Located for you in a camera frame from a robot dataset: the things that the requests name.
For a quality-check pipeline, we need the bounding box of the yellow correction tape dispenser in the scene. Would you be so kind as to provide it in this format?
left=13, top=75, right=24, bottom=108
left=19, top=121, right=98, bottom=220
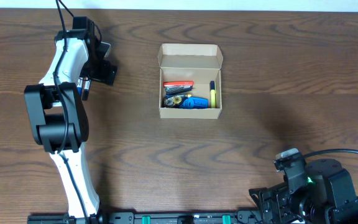
left=163, top=94, right=192, bottom=108

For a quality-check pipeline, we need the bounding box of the brown cardboard box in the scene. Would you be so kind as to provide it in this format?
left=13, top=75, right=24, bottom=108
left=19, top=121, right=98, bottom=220
left=158, top=44, right=223, bottom=119

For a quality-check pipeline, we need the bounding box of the yellow highlighter pen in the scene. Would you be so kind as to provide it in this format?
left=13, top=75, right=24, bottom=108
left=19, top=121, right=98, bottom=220
left=209, top=81, right=216, bottom=108

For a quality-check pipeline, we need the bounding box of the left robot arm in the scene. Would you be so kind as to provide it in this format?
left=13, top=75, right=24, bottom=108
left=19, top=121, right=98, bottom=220
left=24, top=27, right=117, bottom=223

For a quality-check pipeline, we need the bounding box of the black capped whiteboard marker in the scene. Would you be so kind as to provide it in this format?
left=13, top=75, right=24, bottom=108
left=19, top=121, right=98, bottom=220
left=82, top=78, right=91, bottom=101

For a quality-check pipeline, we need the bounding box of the blue capped whiteboard marker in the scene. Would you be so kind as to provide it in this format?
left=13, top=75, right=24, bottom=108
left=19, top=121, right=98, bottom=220
left=76, top=78, right=83, bottom=95

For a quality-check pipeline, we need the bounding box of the green clamp right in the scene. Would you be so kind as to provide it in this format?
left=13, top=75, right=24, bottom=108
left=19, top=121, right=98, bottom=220
left=222, top=215, right=231, bottom=224

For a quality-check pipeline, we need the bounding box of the green clamp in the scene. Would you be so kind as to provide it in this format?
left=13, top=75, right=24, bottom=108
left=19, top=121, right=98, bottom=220
left=142, top=216, right=151, bottom=224
left=222, top=215, right=231, bottom=224

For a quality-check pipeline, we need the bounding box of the green clamp left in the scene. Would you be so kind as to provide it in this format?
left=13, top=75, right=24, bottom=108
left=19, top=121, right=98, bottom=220
left=142, top=216, right=151, bottom=224

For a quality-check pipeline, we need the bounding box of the black aluminium mounting rail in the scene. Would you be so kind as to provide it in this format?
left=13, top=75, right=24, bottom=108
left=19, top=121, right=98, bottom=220
left=27, top=210, right=262, bottom=224

